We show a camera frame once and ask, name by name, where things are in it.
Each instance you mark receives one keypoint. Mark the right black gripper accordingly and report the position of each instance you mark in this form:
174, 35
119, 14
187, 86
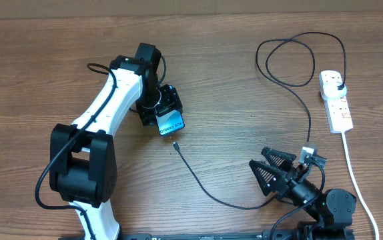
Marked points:
282, 177

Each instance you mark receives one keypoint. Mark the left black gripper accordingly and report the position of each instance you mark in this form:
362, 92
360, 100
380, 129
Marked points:
171, 99

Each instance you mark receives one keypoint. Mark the Samsung Galaxy smartphone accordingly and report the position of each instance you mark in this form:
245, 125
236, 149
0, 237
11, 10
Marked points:
170, 123

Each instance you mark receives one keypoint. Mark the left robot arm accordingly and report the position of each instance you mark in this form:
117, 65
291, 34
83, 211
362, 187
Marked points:
83, 166

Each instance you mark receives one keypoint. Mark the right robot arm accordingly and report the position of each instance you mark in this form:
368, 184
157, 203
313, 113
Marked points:
331, 210

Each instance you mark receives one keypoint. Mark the white charger plug adapter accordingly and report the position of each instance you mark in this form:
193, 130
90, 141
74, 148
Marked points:
331, 91

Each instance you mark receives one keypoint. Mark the white power strip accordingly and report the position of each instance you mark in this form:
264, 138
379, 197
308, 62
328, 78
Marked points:
337, 110

